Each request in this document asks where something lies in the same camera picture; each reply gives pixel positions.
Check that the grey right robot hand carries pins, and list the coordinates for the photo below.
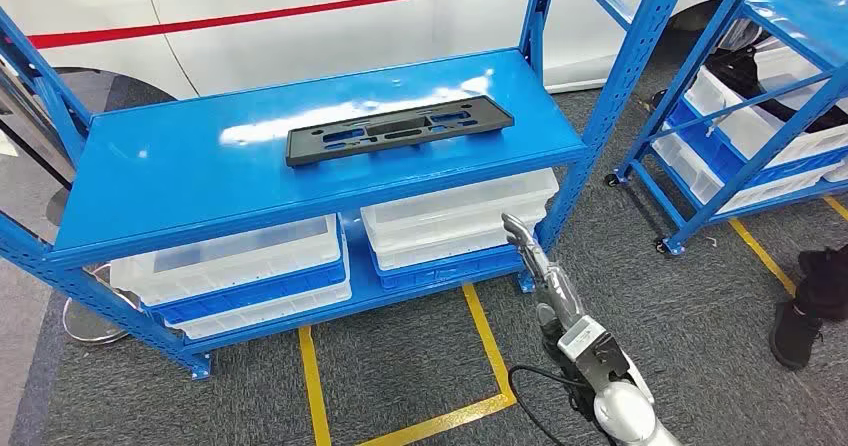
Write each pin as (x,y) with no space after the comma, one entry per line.
(556,290)

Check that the black plastic bracket part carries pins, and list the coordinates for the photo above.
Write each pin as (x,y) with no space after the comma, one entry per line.
(311,148)

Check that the black plastic part in bin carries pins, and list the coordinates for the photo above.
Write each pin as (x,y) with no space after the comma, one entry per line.
(735,72)

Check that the blue wheeled shelf rack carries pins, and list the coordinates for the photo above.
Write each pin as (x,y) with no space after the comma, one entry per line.
(795,12)

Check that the blue metal shelf rack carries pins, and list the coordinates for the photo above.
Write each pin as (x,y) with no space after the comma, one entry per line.
(199,165)

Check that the white car with red stripe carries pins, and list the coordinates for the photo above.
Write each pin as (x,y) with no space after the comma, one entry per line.
(298,52)

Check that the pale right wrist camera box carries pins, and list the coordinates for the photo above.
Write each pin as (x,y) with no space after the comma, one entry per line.
(583,340)

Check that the chrome stanchion post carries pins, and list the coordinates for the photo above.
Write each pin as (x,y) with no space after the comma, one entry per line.
(86,324)

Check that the black stanchion post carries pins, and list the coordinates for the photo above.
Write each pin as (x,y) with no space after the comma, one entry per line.
(60,218)

